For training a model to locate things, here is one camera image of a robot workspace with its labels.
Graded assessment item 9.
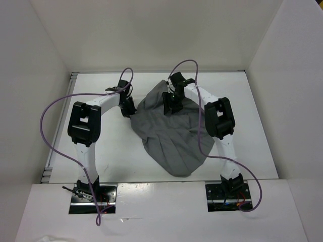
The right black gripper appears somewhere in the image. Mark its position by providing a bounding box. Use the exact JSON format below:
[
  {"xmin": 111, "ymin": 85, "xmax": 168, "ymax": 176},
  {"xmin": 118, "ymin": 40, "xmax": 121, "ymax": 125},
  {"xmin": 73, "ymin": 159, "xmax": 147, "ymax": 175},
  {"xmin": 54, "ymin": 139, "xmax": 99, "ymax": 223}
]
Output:
[{"xmin": 162, "ymin": 91, "xmax": 184, "ymax": 114}]

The grey pleated skirt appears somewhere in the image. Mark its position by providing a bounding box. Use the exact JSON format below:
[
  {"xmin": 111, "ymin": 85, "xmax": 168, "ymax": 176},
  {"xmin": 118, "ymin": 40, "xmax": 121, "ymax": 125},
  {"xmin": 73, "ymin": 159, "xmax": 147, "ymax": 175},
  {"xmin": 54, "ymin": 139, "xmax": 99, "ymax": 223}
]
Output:
[{"xmin": 130, "ymin": 80, "xmax": 214, "ymax": 177}]

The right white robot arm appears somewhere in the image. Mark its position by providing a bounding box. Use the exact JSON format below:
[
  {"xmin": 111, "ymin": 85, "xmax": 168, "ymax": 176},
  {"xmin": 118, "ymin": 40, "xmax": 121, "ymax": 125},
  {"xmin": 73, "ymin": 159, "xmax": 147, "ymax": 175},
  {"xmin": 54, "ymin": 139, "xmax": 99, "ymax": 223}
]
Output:
[{"xmin": 162, "ymin": 73, "xmax": 244, "ymax": 198}]

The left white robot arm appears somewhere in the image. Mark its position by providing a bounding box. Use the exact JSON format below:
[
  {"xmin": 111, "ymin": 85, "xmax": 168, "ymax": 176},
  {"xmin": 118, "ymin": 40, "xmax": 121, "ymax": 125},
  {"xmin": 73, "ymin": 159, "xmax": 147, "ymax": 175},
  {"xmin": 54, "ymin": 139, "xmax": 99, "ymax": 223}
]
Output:
[{"xmin": 68, "ymin": 87, "xmax": 136, "ymax": 202}]

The white crumpled plastic bag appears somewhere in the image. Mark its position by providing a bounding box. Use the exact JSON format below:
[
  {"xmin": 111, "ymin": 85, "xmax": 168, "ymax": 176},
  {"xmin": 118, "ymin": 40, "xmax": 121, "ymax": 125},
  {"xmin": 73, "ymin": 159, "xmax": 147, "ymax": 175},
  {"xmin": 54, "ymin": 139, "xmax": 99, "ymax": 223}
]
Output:
[{"xmin": 36, "ymin": 235, "xmax": 75, "ymax": 242}]

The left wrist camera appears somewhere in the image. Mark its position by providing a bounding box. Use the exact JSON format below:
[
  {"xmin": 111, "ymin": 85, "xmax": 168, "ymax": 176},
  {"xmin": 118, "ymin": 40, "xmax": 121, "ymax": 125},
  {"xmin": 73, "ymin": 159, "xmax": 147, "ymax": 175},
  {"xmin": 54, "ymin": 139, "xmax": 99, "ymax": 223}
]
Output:
[{"xmin": 117, "ymin": 79, "xmax": 133, "ymax": 96}]

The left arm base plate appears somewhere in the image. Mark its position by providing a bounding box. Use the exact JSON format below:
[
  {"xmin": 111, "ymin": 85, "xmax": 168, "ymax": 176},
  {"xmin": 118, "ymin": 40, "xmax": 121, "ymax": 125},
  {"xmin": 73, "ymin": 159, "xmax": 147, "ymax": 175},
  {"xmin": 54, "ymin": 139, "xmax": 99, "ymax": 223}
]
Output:
[{"xmin": 68, "ymin": 183, "xmax": 119, "ymax": 215}]

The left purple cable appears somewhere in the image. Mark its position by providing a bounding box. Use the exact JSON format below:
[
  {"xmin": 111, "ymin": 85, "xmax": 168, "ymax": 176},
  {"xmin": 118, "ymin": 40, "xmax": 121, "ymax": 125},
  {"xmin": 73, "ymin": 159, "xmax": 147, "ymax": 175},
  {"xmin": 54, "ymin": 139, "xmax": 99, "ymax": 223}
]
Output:
[{"xmin": 40, "ymin": 67, "xmax": 134, "ymax": 226}]

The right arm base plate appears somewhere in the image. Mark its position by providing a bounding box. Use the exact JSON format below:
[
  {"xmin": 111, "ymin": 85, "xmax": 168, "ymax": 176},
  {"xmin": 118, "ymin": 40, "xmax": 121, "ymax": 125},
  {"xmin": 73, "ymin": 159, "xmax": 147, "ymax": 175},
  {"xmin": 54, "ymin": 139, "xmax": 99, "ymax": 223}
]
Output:
[{"xmin": 205, "ymin": 182, "xmax": 253, "ymax": 212}]

